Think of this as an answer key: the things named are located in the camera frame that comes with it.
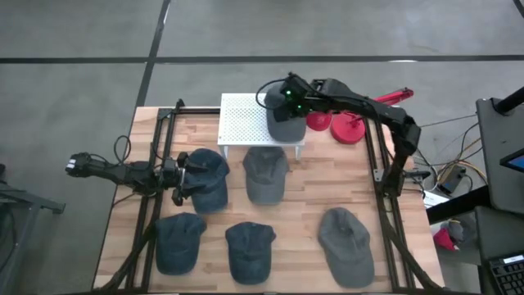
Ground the red cloth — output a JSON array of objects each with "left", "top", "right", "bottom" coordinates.
[{"left": 432, "top": 227, "right": 459, "bottom": 252}]

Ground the black pole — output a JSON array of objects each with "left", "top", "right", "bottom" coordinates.
[{"left": 493, "top": 85, "right": 524, "bottom": 116}]

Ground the small white table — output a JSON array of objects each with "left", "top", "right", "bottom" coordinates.
[{"left": 216, "top": 93, "right": 306, "bottom": 161}]

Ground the black aluminium rig frame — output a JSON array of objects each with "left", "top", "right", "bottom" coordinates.
[{"left": 96, "top": 98, "right": 447, "bottom": 294}]

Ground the dark grey side desk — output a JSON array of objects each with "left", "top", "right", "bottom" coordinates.
[{"left": 476, "top": 97, "right": 524, "bottom": 216}]

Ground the grey baseball cap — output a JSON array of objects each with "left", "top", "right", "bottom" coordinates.
[
  {"left": 264, "top": 84, "right": 308, "bottom": 143},
  {"left": 242, "top": 146, "right": 291, "bottom": 206},
  {"left": 318, "top": 206, "right": 376, "bottom": 289}
]

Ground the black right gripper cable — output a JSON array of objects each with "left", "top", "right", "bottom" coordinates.
[{"left": 255, "top": 77, "right": 290, "bottom": 110}]

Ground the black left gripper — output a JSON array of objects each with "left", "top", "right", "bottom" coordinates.
[{"left": 162, "top": 151, "right": 210, "bottom": 207}]

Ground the black desk edge bar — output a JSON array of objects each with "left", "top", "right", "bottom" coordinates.
[{"left": 425, "top": 186, "right": 492, "bottom": 225}]

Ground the blue lit screen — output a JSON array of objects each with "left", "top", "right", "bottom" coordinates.
[{"left": 499, "top": 147, "right": 524, "bottom": 173}]

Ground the red desk lamp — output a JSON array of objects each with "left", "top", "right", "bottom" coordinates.
[{"left": 305, "top": 87, "right": 415, "bottom": 146}]

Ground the dark metal stand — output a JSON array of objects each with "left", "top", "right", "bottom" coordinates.
[{"left": 0, "top": 163, "right": 66, "bottom": 295}]

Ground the blue denim baseball cap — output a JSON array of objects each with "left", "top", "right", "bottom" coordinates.
[
  {"left": 182, "top": 147, "right": 231, "bottom": 215},
  {"left": 224, "top": 221, "right": 278, "bottom": 286},
  {"left": 154, "top": 211, "right": 208, "bottom": 276}
]

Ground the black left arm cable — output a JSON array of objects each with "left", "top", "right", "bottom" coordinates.
[{"left": 113, "top": 134, "right": 133, "bottom": 166}]

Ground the small grey object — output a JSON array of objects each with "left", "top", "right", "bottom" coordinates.
[{"left": 445, "top": 220, "right": 466, "bottom": 243}]

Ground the white paper sheet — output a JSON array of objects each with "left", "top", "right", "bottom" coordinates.
[{"left": 422, "top": 190, "right": 450, "bottom": 209}]

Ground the black keyboard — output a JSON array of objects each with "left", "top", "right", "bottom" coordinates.
[{"left": 488, "top": 253, "right": 524, "bottom": 295}]

